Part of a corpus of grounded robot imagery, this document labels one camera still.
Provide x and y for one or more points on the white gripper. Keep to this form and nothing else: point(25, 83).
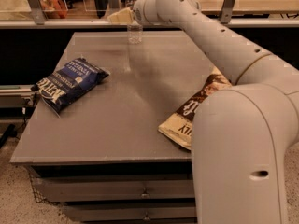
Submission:
point(139, 12)

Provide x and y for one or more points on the clear plastic water bottle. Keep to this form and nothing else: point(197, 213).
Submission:
point(134, 29)

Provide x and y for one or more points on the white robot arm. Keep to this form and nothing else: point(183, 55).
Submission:
point(240, 134)

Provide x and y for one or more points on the orange bag behind glass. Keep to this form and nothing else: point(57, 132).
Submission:
point(55, 9)

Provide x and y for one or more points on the blue Kettle chip bag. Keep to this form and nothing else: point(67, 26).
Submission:
point(67, 84)

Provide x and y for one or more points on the brown Sea Salt chip bag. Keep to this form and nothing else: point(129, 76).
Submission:
point(178, 127)

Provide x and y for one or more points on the grey drawer cabinet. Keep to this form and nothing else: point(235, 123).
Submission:
point(113, 129)

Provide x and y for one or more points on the upper grey drawer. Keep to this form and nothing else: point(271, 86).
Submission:
point(114, 187)

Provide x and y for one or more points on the grey drawer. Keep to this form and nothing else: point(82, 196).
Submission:
point(114, 187)
point(143, 211)

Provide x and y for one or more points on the lower grey drawer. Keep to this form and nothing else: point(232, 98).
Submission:
point(143, 211)

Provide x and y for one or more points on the metal shelf rail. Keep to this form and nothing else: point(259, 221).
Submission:
point(97, 24)

